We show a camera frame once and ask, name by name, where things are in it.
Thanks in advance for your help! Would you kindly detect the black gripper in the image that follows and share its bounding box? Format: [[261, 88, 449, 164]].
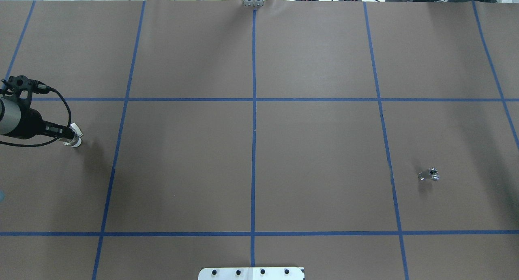
[[2, 76, 68, 140]]

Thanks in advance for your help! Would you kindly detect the white PPR valve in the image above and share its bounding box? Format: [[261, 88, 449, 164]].
[[58, 123, 84, 148]]

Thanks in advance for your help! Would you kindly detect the small metal pipe fitting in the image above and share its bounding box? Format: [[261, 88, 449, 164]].
[[418, 168, 440, 181]]

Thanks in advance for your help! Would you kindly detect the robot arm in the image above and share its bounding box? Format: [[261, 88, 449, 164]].
[[0, 75, 79, 144]]

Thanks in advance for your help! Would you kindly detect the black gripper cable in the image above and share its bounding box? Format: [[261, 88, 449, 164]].
[[0, 80, 73, 147]]

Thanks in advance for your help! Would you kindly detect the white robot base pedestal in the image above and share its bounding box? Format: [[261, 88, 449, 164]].
[[198, 267, 305, 280]]

